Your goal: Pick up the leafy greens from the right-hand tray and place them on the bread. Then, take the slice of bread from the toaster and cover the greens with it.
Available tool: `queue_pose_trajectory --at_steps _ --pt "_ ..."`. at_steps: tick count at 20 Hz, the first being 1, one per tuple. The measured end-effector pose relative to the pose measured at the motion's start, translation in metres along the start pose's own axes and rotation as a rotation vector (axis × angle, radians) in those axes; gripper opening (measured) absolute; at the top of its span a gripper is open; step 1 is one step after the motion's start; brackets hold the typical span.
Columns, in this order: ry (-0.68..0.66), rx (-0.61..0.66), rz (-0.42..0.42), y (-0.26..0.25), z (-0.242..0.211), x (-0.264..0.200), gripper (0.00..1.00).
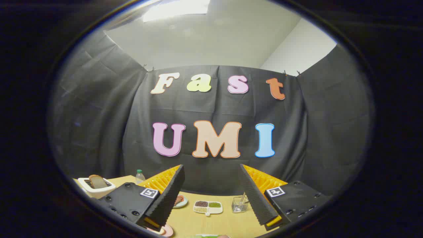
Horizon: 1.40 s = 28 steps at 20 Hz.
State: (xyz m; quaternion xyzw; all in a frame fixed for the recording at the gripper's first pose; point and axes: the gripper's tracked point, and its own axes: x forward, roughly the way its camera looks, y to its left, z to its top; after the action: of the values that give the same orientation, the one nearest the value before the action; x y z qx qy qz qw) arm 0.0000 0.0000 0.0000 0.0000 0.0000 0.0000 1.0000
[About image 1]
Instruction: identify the white divided seasoning tray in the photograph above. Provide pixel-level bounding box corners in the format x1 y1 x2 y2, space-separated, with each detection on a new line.
193 200 223 217

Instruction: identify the brown-crust bread slice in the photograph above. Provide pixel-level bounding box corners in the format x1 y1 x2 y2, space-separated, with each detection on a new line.
89 175 108 189

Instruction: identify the clear glass cup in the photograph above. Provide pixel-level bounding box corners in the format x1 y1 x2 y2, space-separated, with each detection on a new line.
232 196 249 213

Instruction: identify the pale green oval plate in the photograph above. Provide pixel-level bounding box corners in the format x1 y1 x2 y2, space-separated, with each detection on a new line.
173 195 188 209

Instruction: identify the ceiling light panel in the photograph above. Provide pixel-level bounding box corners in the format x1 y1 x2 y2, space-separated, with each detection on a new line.
142 0 211 23

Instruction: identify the pink round plate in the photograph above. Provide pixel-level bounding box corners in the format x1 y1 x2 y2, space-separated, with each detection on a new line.
147 223 174 238

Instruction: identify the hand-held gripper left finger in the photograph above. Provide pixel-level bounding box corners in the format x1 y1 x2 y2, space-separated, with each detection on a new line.
94 164 185 232

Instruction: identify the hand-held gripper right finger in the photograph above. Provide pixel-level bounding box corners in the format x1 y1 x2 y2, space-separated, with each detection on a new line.
239 164 332 232

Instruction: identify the white toaster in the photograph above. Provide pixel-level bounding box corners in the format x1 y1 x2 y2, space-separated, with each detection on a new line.
78 177 117 199

